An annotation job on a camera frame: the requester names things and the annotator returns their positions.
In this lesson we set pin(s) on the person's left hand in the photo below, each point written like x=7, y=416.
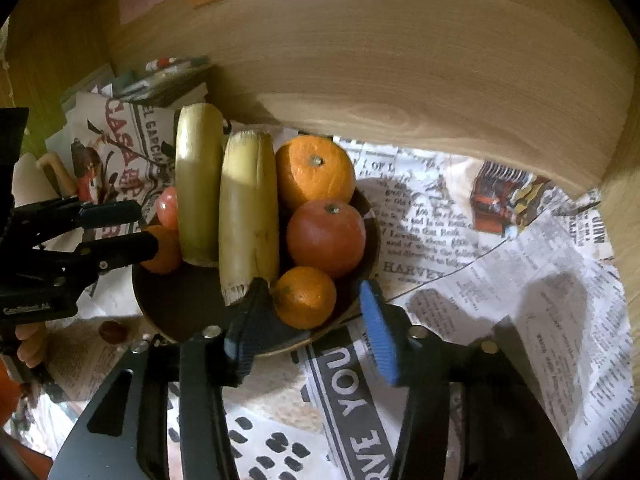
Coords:
x=31, y=345

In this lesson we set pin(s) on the newspaper print tablecloth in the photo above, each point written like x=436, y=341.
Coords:
x=450, y=270

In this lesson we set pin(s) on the large orange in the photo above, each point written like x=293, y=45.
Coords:
x=315, y=175

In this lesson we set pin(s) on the printed canvas bag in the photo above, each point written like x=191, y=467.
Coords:
x=125, y=160

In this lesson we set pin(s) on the yellow banana piece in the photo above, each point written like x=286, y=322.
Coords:
x=250, y=210

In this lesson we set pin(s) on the marker set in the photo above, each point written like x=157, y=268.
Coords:
x=175, y=63

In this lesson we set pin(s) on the red tomato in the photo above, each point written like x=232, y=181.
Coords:
x=167, y=207
x=326, y=237

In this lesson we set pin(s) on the medium orange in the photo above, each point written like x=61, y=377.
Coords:
x=162, y=255

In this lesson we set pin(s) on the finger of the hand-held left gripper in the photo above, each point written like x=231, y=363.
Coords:
x=125, y=252
x=110, y=212

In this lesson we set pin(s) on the stack of books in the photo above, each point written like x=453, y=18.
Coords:
x=165, y=85

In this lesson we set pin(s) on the brown round plate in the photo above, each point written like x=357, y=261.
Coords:
x=190, y=305

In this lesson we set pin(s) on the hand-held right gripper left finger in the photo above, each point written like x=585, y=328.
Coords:
x=245, y=340

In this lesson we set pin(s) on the beige figurine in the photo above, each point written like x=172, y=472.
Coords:
x=32, y=180

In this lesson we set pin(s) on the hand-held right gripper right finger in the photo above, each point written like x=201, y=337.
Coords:
x=380, y=335

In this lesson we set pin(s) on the greenish banana piece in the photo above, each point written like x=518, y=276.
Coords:
x=197, y=185

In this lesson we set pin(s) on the small orange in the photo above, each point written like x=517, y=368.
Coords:
x=304, y=296

